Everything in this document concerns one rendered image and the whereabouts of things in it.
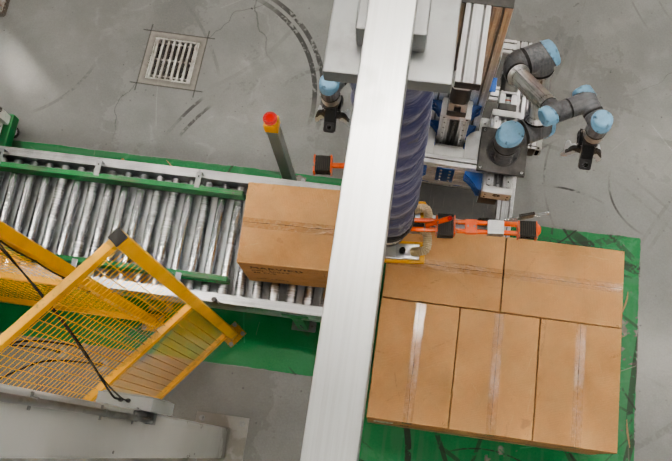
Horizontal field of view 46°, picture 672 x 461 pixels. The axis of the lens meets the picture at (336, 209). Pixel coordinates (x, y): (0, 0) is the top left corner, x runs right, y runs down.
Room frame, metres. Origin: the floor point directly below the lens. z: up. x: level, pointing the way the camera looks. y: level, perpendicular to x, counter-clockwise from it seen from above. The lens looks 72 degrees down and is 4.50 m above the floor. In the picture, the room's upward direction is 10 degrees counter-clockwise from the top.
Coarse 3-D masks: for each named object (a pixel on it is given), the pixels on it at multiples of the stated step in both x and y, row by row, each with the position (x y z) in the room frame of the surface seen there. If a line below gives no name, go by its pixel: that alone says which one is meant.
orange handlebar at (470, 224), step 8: (464, 224) 0.89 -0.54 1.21; (472, 224) 0.88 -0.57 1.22; (480, 224) 0.88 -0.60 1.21; (504, 224) 0.86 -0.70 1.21; (512, 224) 0.85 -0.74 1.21; (456, 232) 0.86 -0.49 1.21; (464, 232) 0.85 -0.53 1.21; (472, 232) 0.84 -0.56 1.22; (480, 232) 0.84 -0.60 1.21; (504, 232) 0.82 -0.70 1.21; (512, 232) 0.82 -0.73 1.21
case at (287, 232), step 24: (264, 192) 1.29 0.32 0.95; (288, 192) 1.26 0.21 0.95; (312, 192) 1.24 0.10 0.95; (336, 192) 1.22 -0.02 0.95; (264, 216) 1.17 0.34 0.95; (288, 216) 1.15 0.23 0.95; (312, 216) 1.13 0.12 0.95; (336, 216) 1.10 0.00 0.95; (240, 240) 1.07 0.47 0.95; (264, 240) 1.05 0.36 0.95; (288, 240) 1.03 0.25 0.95; (312, 240) 1.01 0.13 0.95; (240, 264) 0.97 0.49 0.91; (264, 264) 0.93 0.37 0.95; (288, 264) 0.91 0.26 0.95; (312, 264) 0.89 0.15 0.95
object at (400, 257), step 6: (396, 246) 0.87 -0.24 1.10; (402, 246) 0.87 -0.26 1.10; (408, 246) 0.86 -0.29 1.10; (414, 246) 0.86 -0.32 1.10; (420, 246) 0.85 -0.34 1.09; (396, 252) 0.85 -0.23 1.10; (402, 252) 0.83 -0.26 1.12; (408, 252) 0.84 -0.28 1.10; (390, 258) 0.82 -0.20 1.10; (396, 258) 0.82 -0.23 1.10; (402, 258) 0.81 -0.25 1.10; (408, 258) 0.81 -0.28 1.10; (414, 258) 0.80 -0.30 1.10; (420, 258) 0.80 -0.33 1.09
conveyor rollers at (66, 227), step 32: (96, 192) 1.61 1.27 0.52; (128, 192) 1.57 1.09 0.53; (160, 192) 1.54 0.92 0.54; (32, 224) 1.48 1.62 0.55; (64, 224) 1.45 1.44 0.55; (96, 224) 1.42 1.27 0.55; (160, 256) 1.18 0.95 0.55; (192, 256) 1.15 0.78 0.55; (224, 256) 1.12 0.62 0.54; (192, 288) 0.99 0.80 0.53; (224, 288) 0.95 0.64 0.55; (256, 288) 0.92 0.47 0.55; (288, 288) 0.89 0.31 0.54
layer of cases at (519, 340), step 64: (448, 256) 0.91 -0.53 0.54; (512, 256) 0.86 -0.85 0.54; (576, 256) 0.80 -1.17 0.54; (384, 320) 0.65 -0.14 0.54; (448, 320) 0.59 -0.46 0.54; (512, 320) 0.54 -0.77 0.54; (576, 320) 0.48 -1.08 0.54; (384, 384) 0.34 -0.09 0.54; (448, 384) 0.28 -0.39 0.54; (512, 384) 0.23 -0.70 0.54; (576, 384) 0.18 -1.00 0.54; (576, 448) -0.11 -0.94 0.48
